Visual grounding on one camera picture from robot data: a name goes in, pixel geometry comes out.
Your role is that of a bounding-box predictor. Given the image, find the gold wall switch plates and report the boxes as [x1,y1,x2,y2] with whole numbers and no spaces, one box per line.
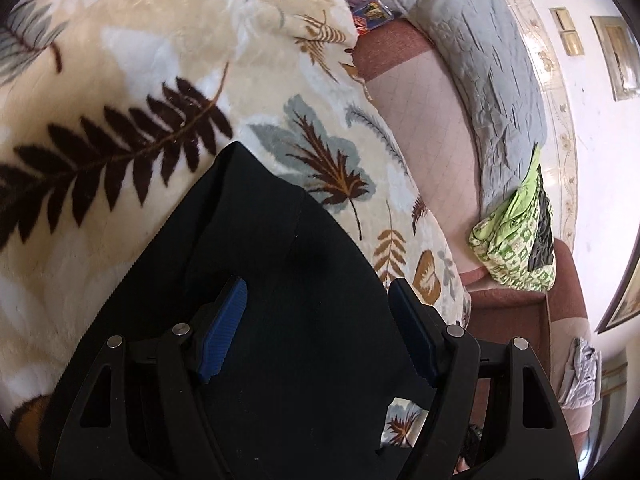
[549,8,585,56]

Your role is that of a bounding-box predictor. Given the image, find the black pants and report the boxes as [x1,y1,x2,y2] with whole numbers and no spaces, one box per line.
[37,140,442,480]

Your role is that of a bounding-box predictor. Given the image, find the grey cloth on armrest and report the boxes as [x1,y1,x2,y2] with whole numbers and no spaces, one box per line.
[558,337,602,410]

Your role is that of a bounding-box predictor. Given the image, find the leaf print fleece blanket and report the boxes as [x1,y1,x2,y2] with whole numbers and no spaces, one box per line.
[1,0,470,458]

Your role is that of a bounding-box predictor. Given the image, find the dark grey knit cloth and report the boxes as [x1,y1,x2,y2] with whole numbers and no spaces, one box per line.
[527,169,554,272]

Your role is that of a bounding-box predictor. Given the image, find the grey quilted pillow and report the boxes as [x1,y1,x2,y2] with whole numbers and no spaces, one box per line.
[393,0,548,214]

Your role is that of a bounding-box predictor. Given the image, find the gold framed wall picture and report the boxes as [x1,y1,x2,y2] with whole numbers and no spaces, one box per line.
[591,16,639,101]

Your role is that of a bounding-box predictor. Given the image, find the pink upholstered sofa bed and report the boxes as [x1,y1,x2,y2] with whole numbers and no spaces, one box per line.
[351,16,604,470]

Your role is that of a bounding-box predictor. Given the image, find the green white folded blanket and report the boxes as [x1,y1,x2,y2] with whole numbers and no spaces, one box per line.
[468,148,556,292]

